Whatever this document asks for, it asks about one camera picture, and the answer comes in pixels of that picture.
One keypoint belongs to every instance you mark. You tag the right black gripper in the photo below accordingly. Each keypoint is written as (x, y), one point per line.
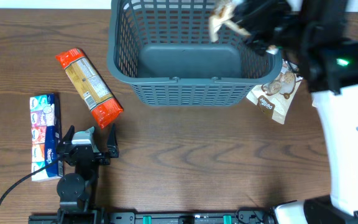
(277, 8)

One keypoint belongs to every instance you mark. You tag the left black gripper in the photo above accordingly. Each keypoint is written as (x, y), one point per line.
(112, 151)

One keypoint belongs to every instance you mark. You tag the teal snack pack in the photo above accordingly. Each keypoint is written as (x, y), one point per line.
(85, 134)

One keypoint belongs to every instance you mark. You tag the orange biscuit roll package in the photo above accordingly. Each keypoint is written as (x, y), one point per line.
(89, 84)

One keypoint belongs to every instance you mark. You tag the Kleenex tissue multipack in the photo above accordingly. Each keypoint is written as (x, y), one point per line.
(46, 133)

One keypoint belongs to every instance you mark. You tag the beige Pantree snack pouch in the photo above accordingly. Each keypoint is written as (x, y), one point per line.
(275, 98)

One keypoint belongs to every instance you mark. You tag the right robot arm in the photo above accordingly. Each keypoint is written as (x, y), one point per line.
(328, 61)

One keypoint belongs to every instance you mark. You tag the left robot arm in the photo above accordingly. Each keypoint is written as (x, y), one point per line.
(77, 190)

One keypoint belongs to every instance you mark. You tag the grey plastic slotted basket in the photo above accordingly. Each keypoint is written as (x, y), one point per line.
(161, 48)

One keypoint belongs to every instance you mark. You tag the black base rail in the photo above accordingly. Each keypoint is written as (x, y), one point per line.
(238, 217)

